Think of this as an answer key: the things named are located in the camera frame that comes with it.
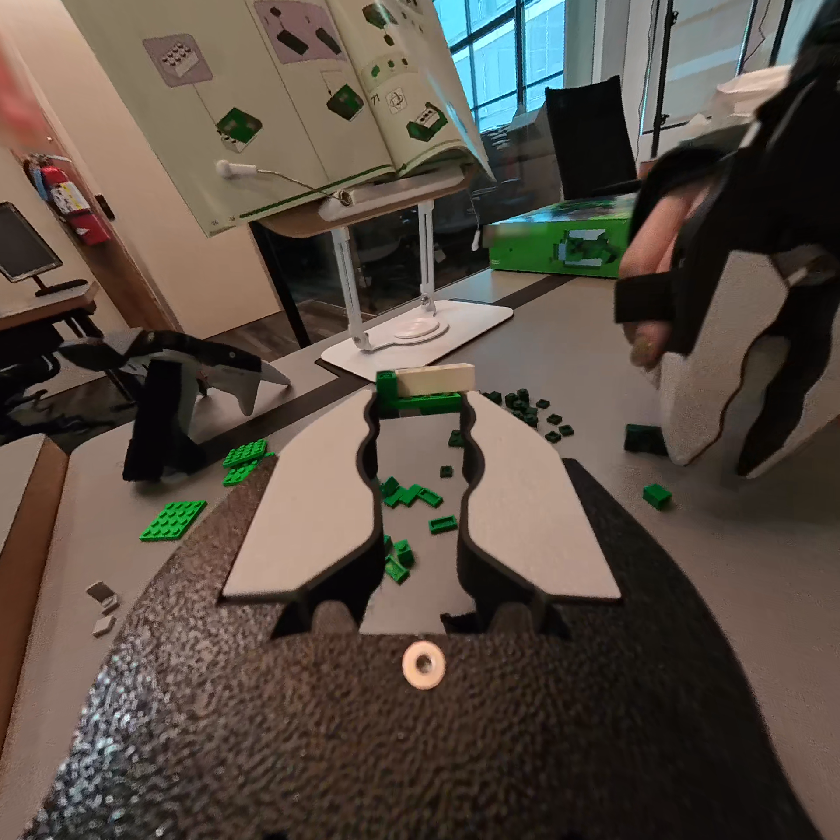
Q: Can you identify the small dark green lego assembly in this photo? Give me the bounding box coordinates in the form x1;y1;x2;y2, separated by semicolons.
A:
623;423;668;458

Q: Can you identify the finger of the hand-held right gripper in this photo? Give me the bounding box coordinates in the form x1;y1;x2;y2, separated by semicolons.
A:
735;262;840;481
658;249;798;468

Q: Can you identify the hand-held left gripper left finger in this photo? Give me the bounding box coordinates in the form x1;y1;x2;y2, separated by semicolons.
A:
222;387;387;603

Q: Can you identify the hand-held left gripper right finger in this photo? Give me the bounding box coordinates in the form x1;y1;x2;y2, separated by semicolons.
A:
458;390;622;613

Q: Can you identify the pile of dark green lego pieces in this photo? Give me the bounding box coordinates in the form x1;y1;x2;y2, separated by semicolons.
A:
479;388;576;445

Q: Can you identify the tablet on stand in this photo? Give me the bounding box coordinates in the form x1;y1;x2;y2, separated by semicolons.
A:
0;201;90;298

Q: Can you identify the lego instruction booklet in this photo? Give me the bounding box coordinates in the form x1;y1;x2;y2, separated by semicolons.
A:
62;0;494;238

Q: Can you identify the red fire extinguisher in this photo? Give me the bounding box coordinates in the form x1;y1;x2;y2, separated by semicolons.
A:
25;153;111;248

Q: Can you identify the wooden side desk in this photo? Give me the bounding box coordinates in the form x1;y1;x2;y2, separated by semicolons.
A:
0;281;101;332

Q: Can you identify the dark swivel chair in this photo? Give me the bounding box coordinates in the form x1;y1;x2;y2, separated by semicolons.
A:
0;327;70;442

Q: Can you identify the white book stand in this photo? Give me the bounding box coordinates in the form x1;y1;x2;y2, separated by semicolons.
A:
215;159;515;383

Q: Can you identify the green lego box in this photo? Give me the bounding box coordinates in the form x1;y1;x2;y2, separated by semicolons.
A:
489;193;637;279

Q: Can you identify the large bright green lego plate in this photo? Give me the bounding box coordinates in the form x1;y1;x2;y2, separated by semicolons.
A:
138;500;208;543

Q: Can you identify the green and white lego assembly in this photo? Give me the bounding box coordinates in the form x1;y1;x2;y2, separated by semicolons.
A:
375;362;477;418

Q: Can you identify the black light stand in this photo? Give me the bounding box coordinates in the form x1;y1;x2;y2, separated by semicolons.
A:
646;0;680;161

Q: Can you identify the group of small grey lego pieces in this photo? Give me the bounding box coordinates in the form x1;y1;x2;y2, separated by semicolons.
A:
85;580;123;639

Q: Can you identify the black office chair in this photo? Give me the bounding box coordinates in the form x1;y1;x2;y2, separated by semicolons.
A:
545;75;643;202

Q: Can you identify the pile of bright green lego pieces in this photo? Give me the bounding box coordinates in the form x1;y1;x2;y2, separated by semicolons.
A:
378;430;460;585

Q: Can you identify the person's right hand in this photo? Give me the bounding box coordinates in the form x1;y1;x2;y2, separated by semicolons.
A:
619;187;713;389

